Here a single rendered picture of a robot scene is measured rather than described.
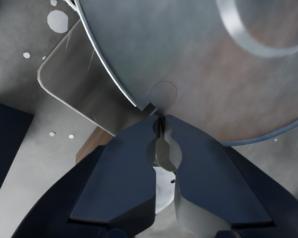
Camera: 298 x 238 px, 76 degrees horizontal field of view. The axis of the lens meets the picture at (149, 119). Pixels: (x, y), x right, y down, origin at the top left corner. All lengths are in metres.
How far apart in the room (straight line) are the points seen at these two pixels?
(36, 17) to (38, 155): 0.64
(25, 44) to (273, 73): 0.86
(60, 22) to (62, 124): 0.80
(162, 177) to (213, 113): 0.64
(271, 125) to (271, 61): 0.07
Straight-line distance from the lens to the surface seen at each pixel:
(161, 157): 0.17
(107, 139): 0.84
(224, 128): 0.18
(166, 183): 0.82
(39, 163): 1.16
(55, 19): 0.25
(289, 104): 0.23
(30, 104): 1.00
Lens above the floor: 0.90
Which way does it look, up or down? 57 degrees down
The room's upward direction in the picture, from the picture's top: 146 degrees clockwise
